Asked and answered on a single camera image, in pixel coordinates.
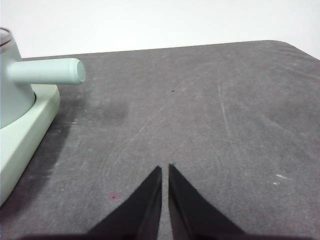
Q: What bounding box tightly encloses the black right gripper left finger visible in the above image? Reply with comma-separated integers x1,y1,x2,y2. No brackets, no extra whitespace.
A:
87,165,163,240

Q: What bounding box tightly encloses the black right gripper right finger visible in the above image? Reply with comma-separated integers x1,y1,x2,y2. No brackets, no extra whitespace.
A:
168,163,247,240

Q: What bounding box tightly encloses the mint green handled pot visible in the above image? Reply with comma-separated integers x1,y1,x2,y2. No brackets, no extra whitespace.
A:
0,37,87,130

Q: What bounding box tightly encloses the mint green breakfast machine base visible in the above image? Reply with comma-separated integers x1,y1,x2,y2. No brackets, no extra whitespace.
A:
0,83,61,208

